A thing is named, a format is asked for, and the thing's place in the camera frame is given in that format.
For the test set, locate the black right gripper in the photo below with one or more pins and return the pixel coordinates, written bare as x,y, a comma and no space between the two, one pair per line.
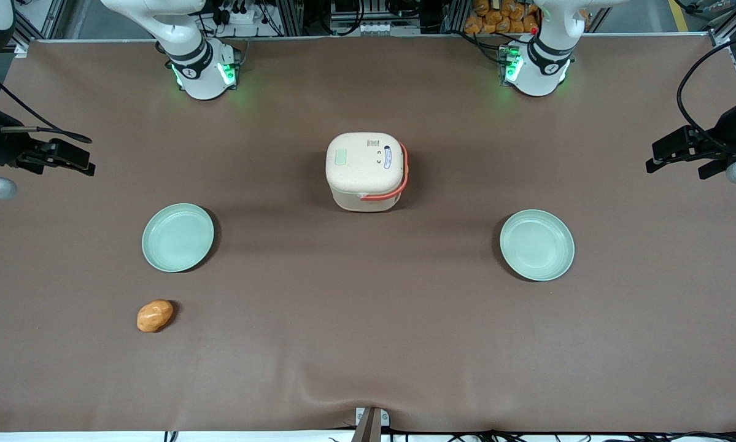
0,149

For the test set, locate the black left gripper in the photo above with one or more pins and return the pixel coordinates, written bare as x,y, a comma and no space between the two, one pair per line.
727,132

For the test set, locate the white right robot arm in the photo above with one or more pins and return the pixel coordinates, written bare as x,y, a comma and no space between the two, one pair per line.
197,61

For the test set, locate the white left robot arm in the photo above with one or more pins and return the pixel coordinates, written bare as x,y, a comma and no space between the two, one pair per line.
546,64

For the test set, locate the pale green round plate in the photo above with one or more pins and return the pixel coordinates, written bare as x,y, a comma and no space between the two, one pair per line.
177,238
536,245

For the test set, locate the orange-brown potato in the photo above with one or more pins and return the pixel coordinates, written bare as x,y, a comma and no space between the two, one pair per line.
154,316

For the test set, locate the bag of orange breads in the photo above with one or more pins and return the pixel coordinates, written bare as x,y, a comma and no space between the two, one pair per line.
496,18

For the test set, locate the white power strip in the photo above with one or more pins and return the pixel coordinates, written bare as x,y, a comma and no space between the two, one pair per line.
242,13

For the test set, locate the brown table mat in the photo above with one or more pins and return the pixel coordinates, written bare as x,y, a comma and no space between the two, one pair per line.
368,337

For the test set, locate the aluminium frame profile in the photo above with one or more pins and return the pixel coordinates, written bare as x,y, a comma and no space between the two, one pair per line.
733,21
36,27

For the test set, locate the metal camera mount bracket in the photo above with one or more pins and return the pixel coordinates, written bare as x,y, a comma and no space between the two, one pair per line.
371,423

